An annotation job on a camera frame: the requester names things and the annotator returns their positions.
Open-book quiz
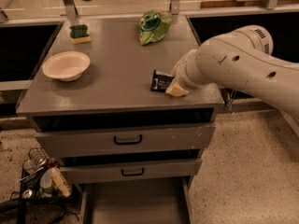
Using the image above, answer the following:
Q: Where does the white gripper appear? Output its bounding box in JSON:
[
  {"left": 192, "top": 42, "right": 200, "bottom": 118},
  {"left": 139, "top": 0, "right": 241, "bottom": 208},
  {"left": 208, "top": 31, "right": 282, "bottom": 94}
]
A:
[{"left": 165, "top": 49, "right": 207, "bottom": 97}]

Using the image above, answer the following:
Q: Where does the dark rxbar blueberry packet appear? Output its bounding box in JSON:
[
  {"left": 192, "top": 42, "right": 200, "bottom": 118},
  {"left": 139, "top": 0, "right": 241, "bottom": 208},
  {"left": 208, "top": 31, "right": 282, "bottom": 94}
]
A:
[{"left": 150, "top": 70, "right": 174, "bottom": 92}]

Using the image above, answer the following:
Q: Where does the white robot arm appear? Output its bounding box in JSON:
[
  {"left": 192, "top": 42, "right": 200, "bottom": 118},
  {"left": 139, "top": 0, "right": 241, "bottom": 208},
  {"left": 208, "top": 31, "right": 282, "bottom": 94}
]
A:
[{"left": 166, "top": 25, "right": 299, "bottom": 118}]

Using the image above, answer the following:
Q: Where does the grey drawer cabinet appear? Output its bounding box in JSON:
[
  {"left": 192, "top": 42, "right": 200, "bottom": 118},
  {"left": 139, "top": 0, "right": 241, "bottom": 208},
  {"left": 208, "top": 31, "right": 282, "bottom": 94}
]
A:
[{"left": 16, "top": 15, "right": 225, "bottom": 185}]

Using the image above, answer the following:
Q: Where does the grey bottom drawer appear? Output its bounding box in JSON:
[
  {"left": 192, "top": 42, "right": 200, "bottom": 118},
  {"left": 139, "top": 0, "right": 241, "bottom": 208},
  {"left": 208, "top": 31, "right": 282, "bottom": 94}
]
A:
[{"left": 79, "top": 177, "right": 193, "bottom": 224}]

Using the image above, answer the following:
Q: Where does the grey drawer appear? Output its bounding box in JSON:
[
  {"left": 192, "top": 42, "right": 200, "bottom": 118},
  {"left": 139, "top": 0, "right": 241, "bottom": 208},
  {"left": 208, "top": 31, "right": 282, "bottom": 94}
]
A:
[
  {"left": 79, "top": 177, "right": 193, "bottom": 224},
  {"left": 60, "top": 159, "right": 202, "bottom": 184},
  {"left": 36, "top": 124, "right": 215, "bottom": 158}
]

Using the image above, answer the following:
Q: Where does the grey middle drawer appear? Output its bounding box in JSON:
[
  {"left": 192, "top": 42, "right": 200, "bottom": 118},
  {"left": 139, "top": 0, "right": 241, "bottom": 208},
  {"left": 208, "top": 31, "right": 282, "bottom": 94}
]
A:
[{"left": 60, "top": 159, "right": 202, "bottom": 184}]

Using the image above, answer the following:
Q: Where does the grey top drawer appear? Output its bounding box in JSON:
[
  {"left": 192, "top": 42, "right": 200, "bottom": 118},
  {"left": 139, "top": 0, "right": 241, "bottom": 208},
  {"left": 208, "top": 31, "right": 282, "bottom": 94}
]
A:
[{"left": 36, "top": 124, "right": 215, "bottom": 158}]

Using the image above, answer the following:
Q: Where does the green chip bag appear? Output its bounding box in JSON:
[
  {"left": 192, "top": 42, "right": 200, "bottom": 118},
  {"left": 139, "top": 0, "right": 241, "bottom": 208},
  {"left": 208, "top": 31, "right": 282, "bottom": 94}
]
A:
[{"left": 138, "top": 9, "right": 172, "bottom": 46}]

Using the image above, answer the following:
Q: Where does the green yellow sponge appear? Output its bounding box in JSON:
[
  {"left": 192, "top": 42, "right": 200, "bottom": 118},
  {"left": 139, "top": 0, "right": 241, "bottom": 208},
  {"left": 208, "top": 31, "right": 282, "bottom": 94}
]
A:
[{"left": 70, "top": 24, "right": 91, "bottom": 44}]

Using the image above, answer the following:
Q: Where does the white paper bowl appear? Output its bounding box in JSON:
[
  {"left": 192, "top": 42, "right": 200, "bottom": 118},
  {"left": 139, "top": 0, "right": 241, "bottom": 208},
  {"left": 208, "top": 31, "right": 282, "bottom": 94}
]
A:
[{"left": 42, "top": 51, "right": 91, "bottom": 82}]

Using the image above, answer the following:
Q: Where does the cream box in rack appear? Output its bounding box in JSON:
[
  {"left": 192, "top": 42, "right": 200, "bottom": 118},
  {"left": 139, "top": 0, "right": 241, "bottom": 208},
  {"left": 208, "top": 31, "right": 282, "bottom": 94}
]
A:
[{"left": 50, "top": 167, "right": 72, "bottom": 197}]

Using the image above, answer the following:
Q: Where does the white cup in rack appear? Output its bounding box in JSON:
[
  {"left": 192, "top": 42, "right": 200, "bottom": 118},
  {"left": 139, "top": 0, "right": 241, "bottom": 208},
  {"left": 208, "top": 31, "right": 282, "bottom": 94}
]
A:
[{"left": 39, "top": 168, "right": 55, "bottom": 189}]

